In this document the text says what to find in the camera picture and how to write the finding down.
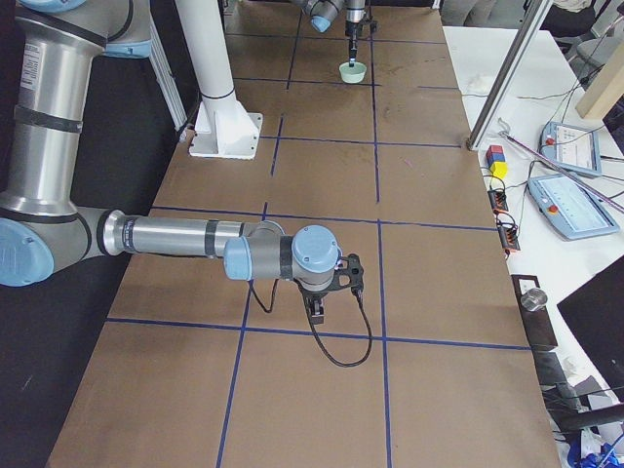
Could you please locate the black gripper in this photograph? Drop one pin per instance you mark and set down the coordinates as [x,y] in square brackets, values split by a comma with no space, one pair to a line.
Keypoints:
[313,294]
[353,28]

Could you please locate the steel metal cup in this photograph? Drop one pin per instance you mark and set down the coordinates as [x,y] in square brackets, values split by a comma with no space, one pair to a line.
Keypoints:
[533,299]

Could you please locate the wooden board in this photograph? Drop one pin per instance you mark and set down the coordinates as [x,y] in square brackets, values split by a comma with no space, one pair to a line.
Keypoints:
[607,87]

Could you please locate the aluminium frame post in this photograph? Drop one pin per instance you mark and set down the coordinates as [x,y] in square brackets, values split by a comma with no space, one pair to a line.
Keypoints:
[535,15]

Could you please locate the black flat plate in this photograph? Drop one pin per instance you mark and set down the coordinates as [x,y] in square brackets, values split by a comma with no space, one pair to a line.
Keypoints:
[538,328]

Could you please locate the near blue teach pendant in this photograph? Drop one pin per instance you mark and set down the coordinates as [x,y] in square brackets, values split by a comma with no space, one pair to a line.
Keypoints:
[573,212]

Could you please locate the light green plastic bowl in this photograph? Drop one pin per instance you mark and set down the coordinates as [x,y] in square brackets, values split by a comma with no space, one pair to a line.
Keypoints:
[352,72]

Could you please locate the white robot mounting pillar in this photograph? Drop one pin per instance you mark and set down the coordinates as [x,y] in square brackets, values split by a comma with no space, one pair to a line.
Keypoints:
[224,128]

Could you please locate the far blue teach pendant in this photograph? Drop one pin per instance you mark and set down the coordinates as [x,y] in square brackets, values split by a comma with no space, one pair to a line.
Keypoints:
[574,148]

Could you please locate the black orange connector block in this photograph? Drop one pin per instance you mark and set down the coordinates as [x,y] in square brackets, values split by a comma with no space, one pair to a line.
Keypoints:
[498,201]

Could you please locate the blue teach pendant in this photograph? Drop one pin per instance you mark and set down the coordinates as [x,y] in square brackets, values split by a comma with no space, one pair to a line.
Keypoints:
[574,148]
[573,212]

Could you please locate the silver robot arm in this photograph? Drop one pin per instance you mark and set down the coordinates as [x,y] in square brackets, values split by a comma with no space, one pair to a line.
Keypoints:
[322,13]
[43,232]

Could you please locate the red blue yellow blocks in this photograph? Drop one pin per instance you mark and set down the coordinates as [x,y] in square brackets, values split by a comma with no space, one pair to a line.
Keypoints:
[496,161]

